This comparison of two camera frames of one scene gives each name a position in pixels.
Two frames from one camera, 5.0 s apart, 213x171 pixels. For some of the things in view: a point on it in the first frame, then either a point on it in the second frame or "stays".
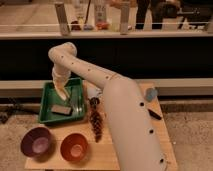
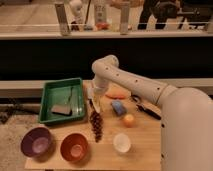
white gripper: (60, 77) -> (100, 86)
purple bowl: (39, 143) stays
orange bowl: (74, 148) stays
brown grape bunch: (96, 118) stays
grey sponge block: (62, 110) stays
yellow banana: (61, 93) -> (97, 102)
